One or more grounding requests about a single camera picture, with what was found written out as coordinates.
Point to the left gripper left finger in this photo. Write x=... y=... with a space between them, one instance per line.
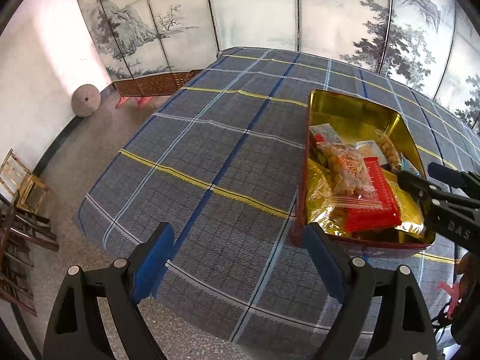
x=75 y=329

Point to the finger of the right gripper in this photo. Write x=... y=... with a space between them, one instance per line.
x=422 y=190
x=468 y=182

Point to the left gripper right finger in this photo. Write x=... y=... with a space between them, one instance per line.
x=403 y=329

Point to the yellow packet silver strip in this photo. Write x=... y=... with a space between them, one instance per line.
x=412 y=220

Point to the red snack packet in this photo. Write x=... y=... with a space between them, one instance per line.
x=376 y=211

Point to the peanut snack clear bag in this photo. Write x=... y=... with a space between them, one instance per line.
x=349 y=176

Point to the yellow Wanjiyuan snack pouch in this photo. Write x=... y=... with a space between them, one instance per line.
x=320 y=204

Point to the blue candy wrapper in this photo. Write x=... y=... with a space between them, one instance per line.
x=407 y=166

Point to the grey sesame cake packet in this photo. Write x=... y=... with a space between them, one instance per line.
x=324 y=140

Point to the person right hand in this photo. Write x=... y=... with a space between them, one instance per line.
x=469 y=269

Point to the red gold toffee tin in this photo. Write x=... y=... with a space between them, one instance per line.
x=355 y=119

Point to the plaid blue tablecloth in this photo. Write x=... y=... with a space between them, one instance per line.
x=221 y=162

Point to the round stone disc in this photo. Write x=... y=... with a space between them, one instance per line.
x=85 y=100

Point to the painted folding screen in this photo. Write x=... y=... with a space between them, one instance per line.
x=149 y=47

